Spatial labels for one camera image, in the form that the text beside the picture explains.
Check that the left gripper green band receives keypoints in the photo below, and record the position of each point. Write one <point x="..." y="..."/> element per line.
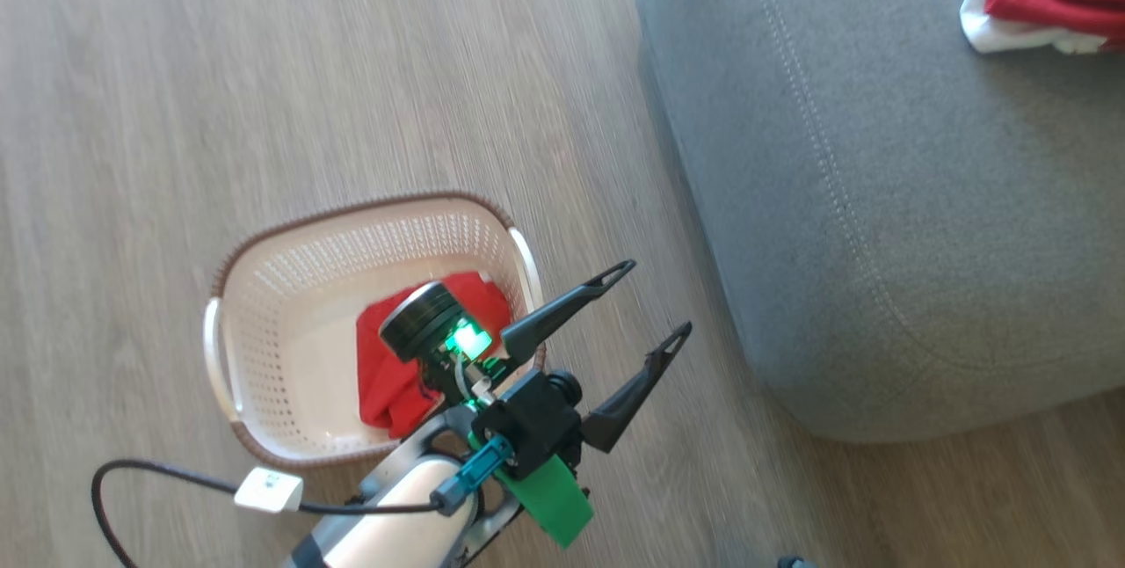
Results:
<point x="422" y="322"/>

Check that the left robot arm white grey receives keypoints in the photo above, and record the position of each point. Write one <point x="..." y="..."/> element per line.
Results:
<point x="395" y="524"/>

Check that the grey fabric sofa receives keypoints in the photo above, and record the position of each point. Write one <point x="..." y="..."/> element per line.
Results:
<point x="879" y="155"/>

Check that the cream plastic laundry basket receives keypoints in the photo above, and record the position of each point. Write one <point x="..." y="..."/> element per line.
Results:
<point x="290" y="287"/>

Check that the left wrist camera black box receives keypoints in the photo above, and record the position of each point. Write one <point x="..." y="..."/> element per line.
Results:
<point x="527" y="418"/>

